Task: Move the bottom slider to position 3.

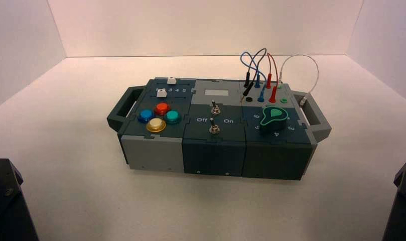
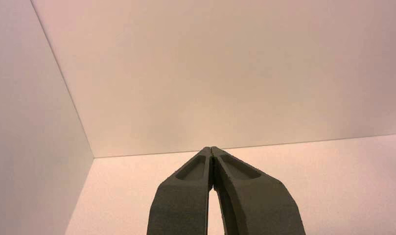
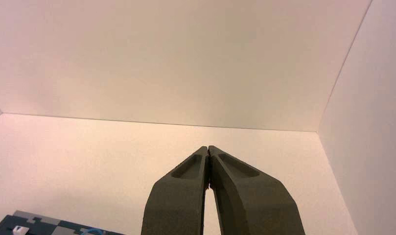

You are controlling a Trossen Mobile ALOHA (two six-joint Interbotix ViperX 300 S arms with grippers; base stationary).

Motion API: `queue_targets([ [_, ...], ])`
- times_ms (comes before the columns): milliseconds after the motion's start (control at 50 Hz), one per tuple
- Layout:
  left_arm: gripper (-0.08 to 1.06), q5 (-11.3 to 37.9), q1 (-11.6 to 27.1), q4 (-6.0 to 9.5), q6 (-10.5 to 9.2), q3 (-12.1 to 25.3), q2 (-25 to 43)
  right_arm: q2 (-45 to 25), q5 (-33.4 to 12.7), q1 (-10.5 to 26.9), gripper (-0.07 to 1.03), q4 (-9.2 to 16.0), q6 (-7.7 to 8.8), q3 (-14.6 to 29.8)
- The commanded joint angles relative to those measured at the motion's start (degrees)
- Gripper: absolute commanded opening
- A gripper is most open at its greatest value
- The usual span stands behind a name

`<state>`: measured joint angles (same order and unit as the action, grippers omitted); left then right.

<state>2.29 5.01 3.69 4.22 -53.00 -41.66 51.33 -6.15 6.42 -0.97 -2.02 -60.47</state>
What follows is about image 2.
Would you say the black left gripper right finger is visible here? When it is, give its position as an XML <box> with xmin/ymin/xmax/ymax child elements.
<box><xmin>211</xmin><ymin>146</ymin><xmax>306</xmax><ymax>235</ymax></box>

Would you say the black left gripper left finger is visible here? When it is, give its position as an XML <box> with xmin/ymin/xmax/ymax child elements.
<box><xmin>146</xmin><ymin>146</ymin><xmax>214</xmax><ymax>235</ymax></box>

